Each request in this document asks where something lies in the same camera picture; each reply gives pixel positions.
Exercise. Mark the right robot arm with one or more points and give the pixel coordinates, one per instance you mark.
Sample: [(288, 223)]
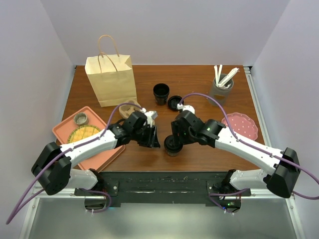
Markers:
[(277, 169)]

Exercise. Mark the small grey ceramic bowl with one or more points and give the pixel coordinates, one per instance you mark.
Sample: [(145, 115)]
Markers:
[(81, 119)]

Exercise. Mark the black coffee cup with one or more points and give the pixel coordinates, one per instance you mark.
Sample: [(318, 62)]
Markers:
[(173, 152)]

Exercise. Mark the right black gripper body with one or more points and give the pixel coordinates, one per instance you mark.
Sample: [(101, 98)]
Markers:
[(187, 136)]

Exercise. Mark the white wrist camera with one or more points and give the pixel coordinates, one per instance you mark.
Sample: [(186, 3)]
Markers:
[(151, 116), (180, 107)]

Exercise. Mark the stack of black cups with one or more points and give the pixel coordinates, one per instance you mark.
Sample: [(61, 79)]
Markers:
[(161, 92)]

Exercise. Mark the pink dotted plate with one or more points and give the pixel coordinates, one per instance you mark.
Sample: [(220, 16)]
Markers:
[(244, 125)]

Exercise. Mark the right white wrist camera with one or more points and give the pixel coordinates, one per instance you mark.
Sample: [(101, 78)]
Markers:
[(180, 107)]

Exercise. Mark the pink plastic tray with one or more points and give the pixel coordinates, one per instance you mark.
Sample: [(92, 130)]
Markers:
[(99, 162)]

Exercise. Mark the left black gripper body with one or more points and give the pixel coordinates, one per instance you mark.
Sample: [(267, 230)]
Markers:
[(143, 136)]

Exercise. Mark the yellow woven round mat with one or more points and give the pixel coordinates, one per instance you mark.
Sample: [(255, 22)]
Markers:
[(82, 132)]

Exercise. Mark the cardboard cup carrier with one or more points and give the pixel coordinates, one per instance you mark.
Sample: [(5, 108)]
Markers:
[(126, 110)]

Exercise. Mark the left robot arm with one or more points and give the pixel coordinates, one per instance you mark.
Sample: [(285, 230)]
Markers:
[(54, 168)]

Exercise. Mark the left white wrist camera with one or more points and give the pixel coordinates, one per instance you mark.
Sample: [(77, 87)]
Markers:
[(151, 116)]

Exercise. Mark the brown paper bag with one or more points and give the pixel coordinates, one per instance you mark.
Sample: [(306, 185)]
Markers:
[(111, 76)]

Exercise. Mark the grey straw holder cup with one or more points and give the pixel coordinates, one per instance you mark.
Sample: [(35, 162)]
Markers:
[(221, 94)]

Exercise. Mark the black coffee lid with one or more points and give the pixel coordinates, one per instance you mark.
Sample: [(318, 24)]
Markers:
[(171, 146)]

